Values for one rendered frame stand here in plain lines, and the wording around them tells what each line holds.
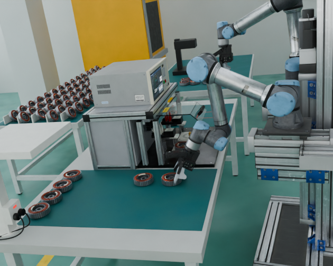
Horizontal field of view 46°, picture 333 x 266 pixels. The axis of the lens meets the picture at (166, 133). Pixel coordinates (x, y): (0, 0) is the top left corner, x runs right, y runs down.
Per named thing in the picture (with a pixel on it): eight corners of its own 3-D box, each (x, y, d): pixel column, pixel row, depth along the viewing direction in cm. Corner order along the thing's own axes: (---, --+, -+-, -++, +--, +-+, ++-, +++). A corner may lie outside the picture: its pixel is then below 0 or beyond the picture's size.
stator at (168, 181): (181, 176, 223) (181, 170, 222) (182, 185, 212) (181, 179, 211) (162, 178, 223) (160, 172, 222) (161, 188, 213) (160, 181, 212)
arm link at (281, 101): (302, 90, 184) (199, 49, 199) (297, 100, 172) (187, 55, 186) (292, 112, 190) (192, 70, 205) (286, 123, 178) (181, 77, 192)
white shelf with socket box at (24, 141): (88, 201, 209) (70, 121, 193) (54, 245, 175) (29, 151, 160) (30, 201, 218) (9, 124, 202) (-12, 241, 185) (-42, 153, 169)
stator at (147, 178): (156, 183, 218) (155, 178, 217) (136, 188, 216) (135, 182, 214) (150, 176, 228) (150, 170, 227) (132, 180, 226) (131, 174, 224)
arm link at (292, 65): (283, 83, 237) (282, 61, 232) (288, 78, 247) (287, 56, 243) (303, 83, 231) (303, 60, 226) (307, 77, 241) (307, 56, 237)
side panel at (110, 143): (137, 167, 242) (128, 118, 231) (135, 169, 240) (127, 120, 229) (95, 168, 249) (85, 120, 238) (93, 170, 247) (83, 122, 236)
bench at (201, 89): (256, 104, 578) (253, 54, 553) (252, 157, 411) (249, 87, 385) (183, 108, 607) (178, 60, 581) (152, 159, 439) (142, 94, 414)
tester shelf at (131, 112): (177, 88, 286) (177, 82, 284) (153, 119, 224) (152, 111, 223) (121, 92, 297) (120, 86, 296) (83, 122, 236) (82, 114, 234)
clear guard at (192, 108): (206, 110, 249) (205, 101, 247) (201, 123, 227) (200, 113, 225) (157, 112, 257) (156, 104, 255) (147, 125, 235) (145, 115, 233)
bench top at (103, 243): (237, 103, 358) (237, 98, 356) (202, 263, 159) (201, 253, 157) (133, 108, 384) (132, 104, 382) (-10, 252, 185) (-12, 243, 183)
